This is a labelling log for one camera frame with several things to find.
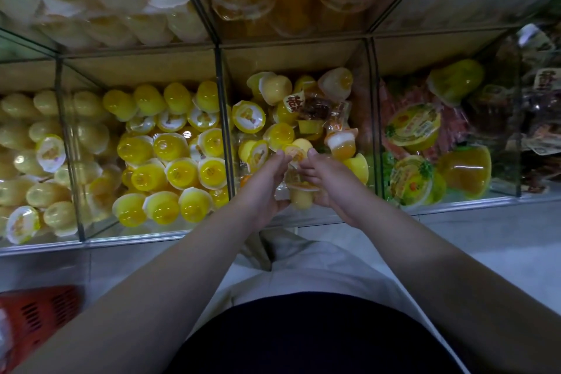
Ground person's left hand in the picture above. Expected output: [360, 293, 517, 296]
[235, 150, 292, 232]

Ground person's right hand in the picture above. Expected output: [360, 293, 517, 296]
[298, 148, 378, 228]

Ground pile of yellow jelly cups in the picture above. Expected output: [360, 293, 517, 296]
[102, 80, 233, 228]

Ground pile of pastel jelly cups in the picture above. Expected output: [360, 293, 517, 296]
[230, 67, 371, 211]

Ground pile of brown snack packets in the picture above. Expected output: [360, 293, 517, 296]
[500, 23, 561, 195]

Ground pile of pale yellow jelly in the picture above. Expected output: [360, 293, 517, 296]
[0, 89, 115, 246]

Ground person's right forearm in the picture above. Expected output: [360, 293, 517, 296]
[346, 198, 561, 374]

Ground person's left forearm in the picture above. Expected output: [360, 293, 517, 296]
[18, 203, 282, 374]

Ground light shoe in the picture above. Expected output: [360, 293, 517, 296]
[238, 233, 275, 272]

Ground light grey shorts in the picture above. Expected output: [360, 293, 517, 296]
[188, 229, 422, 344]

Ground black shirt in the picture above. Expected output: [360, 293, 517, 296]
[167, 292, 466, 374]

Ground dark red object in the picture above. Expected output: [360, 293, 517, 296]
[0, 286, 84, 374]

